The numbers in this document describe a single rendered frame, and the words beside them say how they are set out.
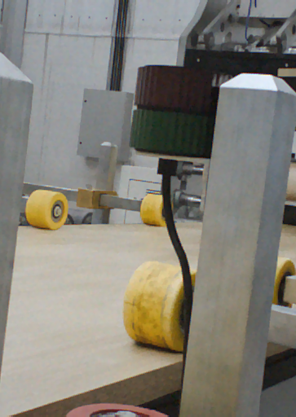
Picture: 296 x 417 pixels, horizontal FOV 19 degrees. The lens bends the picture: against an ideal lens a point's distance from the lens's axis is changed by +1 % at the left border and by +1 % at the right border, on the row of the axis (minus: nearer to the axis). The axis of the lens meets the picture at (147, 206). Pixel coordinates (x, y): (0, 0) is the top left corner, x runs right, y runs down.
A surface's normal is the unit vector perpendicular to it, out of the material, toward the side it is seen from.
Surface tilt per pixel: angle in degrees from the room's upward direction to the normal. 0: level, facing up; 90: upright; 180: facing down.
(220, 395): 90
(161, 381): 90
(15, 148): 90
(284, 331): 90
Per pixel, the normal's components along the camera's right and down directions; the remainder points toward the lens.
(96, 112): -0.49, 0.00
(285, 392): 0.86, 0.14
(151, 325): -0.51, 0.32
